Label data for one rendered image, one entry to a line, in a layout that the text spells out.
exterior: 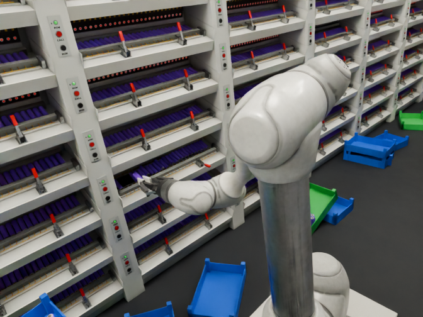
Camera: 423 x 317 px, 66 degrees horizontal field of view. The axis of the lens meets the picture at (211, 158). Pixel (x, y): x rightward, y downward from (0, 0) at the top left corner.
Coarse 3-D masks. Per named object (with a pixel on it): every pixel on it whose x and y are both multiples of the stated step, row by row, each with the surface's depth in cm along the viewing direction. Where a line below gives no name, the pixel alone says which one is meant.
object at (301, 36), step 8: (280, 0) 192; (288, 0) 188; (296, 0) 184; (304, 0) 180; (304, 8) 182; (312, 16) 188; (288, 32) 195; (296, 32) 191; (304, 32) 188; (312, 32) 191; (280, 40) 202; (296, 40) 193; (304, 40) 190; (312, 40) 194; (312, 48) 196; (312, 56) 198
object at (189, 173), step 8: (208, 136) 175; (208, 144) 176; (216, 144) 173; (224, 152) 170; (208, 160) 166; (216, 160) 167; (224, 160) 172; (184, 168) 160; (192, 168) 160; (200, 168) 161; (208, 168) 165; (120, 176) 150; (176, 176) 155; (184, 176) 155; (192, 176) 159; (128, 184) 147; (136, 192) 144; (120, 200) 134; (128, 200) 140; (136, 200) 141; (144, 200) 144; (128, 208) 140
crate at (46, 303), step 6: (42, 294) 98; (42, 300) 97; (48, 300) 99; (36, 306) 98; (42, 306) 99; (48, 306) 99; (54, 306) 97; (30, 312) 97; (36, 312) 98; (42, 312) 100; (48, 312) 100; (54, 312) 101; (60, 312) 95
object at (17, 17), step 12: (0, 0) 97; (12, 0) 99; (24, 0) 99; (0, 12) 93; (12, 12) 94; (24, 12) 96; (0, 24) 94; (12, 24) 96; (24, 24) 98; (36, 24) 100
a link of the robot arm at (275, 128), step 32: (256, 96) 53; (288, 96) 52; (320, 96) 58; (256, 128) 51; (288, 128) 50; (320, 128) 59; (256, 160) 53; (288, 160) 55; (288, 192) 61; (288, 224) 63; (288, 256) 67; (288, 288) 70
